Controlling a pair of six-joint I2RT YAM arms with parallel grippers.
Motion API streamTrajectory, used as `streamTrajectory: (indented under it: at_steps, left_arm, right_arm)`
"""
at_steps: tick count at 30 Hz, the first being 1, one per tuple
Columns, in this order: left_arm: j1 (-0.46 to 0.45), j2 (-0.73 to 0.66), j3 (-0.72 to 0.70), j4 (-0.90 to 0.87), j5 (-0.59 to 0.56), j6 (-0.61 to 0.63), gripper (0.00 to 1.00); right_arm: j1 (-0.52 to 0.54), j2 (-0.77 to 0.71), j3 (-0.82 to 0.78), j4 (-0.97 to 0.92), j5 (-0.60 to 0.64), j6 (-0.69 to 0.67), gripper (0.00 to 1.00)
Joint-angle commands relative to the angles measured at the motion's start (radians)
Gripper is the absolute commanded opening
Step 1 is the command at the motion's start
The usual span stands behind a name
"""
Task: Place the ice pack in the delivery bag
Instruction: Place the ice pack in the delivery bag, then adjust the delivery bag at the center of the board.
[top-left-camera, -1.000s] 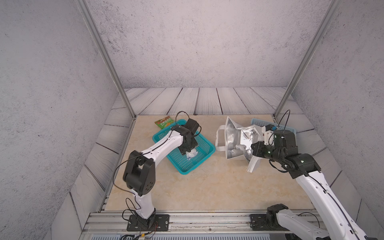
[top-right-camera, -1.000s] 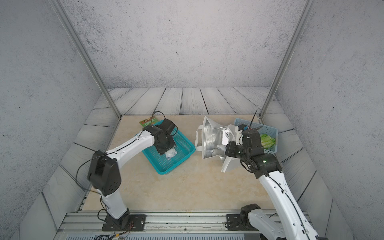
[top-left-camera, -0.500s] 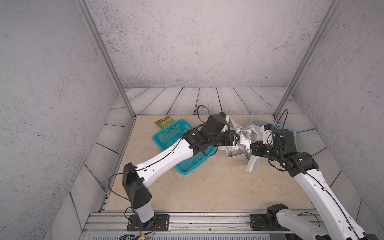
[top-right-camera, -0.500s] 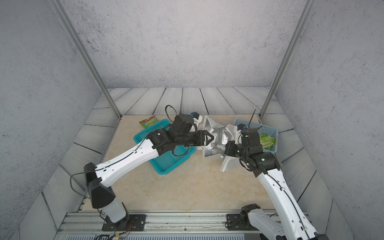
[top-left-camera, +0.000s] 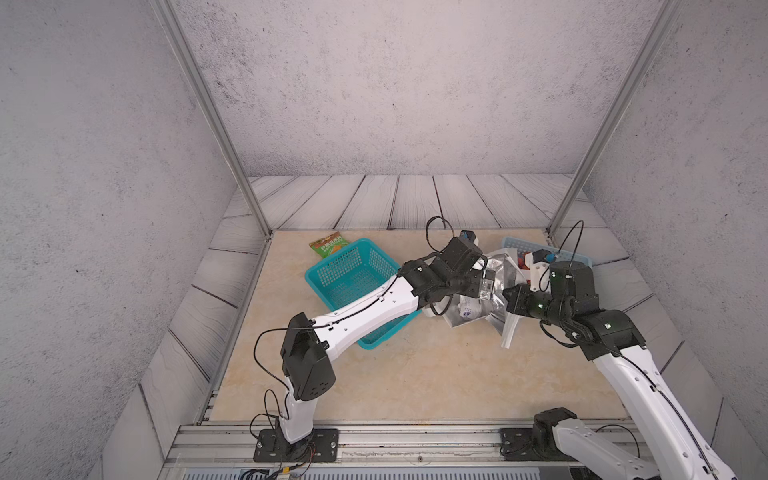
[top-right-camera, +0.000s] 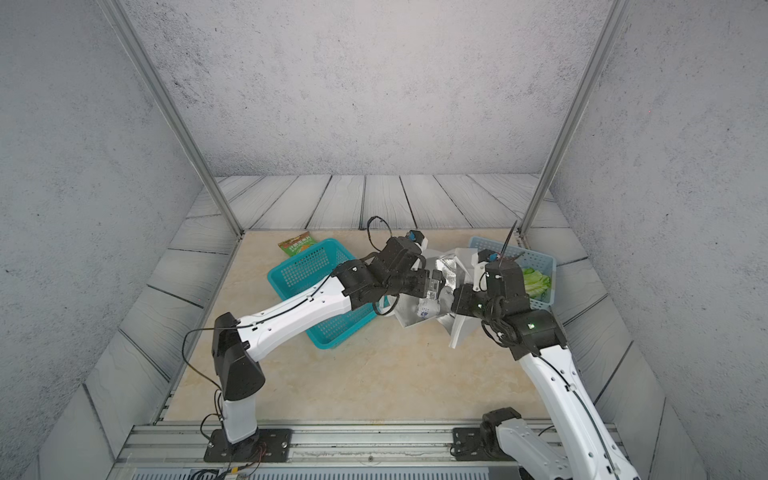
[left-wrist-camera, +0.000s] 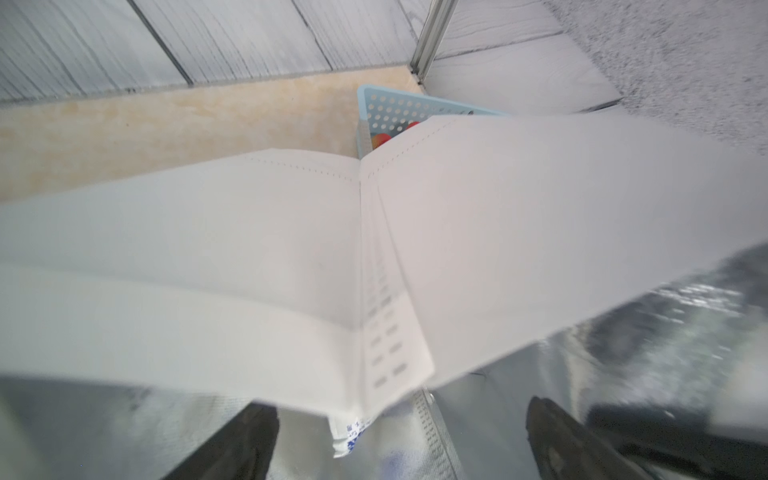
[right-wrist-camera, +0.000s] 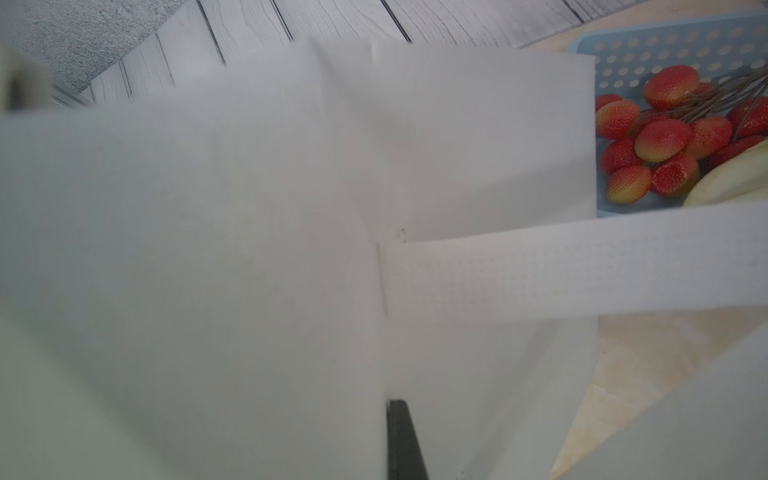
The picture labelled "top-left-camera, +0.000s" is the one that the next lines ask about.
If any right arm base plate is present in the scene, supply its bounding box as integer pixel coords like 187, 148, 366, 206
499, 427, 573, 462

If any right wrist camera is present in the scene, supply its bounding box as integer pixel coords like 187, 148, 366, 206
525, 250, 600, 318

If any teal plastic basket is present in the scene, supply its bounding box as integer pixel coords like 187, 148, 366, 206
305, 239, 419, 360

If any aluminium frame post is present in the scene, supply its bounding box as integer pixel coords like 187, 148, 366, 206
150, 0, 273, 238
545, 0, 682, 238

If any light blue plastic basket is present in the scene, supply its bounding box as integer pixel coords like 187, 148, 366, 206
501, 236, 593, 267

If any white ice pack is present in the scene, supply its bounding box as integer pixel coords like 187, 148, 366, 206
457, 298, 483, 321

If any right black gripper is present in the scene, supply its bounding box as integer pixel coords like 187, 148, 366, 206
501, 282, 571, 332

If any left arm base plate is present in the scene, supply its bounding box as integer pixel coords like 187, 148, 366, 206
253, 428, 339, 463

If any left aluminium frame post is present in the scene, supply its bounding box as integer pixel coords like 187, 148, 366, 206
150, 0, 273, 238

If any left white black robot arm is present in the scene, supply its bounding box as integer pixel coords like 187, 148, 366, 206
279, 255, 488, 444

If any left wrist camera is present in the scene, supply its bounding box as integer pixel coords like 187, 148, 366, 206
459, 230, 479, 250

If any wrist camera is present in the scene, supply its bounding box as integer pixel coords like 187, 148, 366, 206
525, 250, 600, 318
459, 230, 479, 250

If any right aluminium frame post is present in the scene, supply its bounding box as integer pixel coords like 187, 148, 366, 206
545, 0, 682, 238

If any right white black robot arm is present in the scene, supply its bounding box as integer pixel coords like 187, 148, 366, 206
503, 284, 736, 479

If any white insulated delivery bag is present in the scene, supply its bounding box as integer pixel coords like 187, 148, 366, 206
423, 248, 530, 349

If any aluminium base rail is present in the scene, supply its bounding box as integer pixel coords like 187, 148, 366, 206
159, 420, 596, 479

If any green brown snack packet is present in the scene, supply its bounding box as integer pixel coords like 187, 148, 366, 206
309, 231, 349, 259

